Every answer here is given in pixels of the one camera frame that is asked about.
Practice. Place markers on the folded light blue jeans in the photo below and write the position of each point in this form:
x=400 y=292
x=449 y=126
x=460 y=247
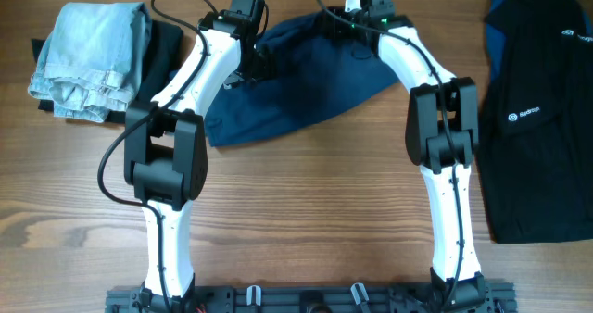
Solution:
x=91 y=63

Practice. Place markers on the black logo shirt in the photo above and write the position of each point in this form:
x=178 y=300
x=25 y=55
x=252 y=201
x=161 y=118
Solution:
x=535 y=152

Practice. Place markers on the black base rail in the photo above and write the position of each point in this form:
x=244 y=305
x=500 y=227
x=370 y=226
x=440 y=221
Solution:
x=406 y=297

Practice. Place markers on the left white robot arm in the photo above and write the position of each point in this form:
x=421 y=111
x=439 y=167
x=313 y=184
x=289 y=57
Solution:
x=165 y=154

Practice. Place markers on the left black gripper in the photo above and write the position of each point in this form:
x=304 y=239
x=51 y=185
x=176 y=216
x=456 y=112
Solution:
x=265 y=68

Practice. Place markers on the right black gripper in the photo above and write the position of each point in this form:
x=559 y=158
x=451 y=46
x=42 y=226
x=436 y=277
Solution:
x=334 y=27

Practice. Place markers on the blue garment under shirt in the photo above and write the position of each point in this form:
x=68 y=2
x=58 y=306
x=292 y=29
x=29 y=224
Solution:
x=495 y=40

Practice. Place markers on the dark blue shorts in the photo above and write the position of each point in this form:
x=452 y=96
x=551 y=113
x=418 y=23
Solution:
x=318 y=77

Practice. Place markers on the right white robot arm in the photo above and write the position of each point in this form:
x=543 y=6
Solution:
x=441 y=136

